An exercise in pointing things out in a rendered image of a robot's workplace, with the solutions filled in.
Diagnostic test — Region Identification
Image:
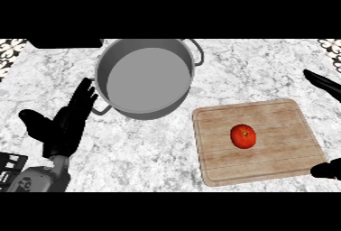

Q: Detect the wooden cutting board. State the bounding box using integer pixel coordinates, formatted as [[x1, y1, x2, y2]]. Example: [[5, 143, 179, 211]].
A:
[[191, 98, 330, 188]]

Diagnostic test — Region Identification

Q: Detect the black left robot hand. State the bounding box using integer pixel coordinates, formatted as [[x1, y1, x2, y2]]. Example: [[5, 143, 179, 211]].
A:
[[18, 77, 101, 159]]

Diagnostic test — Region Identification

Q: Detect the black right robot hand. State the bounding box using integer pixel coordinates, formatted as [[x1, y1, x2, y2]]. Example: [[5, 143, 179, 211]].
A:
[[303, 69, 341, 181]]

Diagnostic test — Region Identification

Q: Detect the red tomato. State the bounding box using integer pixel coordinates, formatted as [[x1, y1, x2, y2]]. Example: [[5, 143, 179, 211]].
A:
[[229, 124, 259, 150]]

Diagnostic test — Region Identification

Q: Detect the grey metal pot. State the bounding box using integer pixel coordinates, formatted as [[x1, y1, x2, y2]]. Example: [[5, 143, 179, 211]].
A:
[[90, 38, 207, 121]]

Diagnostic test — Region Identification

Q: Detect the black wire rack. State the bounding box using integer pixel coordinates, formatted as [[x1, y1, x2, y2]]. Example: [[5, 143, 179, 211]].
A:
[[0, 152, 30, 192]]

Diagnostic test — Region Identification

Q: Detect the black appliance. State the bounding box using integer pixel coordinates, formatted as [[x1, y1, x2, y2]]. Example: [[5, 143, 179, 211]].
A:
[[27, 38, 105, 50]]

